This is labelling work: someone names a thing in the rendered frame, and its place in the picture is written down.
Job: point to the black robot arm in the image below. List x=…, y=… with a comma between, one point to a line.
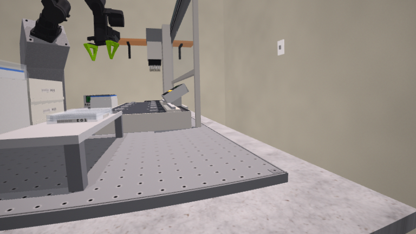
x=56, y=11

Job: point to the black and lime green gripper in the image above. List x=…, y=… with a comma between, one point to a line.
x=101, y=38

